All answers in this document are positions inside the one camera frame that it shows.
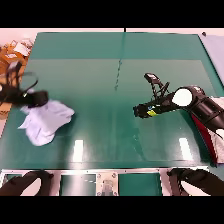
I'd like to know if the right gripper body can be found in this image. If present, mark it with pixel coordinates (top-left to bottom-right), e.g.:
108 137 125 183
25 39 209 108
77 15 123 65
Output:
132 95 174 120

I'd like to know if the white T-shirt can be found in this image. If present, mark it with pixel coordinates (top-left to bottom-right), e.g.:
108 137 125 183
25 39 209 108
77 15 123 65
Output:
17 99 76 147

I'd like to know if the white garment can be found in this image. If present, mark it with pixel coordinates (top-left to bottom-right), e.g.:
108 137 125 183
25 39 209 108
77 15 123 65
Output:
209 127 224 165

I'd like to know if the pale blue cloth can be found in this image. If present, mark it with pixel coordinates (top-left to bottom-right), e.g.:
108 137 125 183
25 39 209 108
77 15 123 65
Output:
199 33 224 88

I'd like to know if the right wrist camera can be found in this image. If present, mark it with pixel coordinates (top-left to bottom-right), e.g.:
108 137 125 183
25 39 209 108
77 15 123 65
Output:
143 72 171 102

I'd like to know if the silver frame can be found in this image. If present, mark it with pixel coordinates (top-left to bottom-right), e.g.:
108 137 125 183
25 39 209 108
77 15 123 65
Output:
0 167 224 197

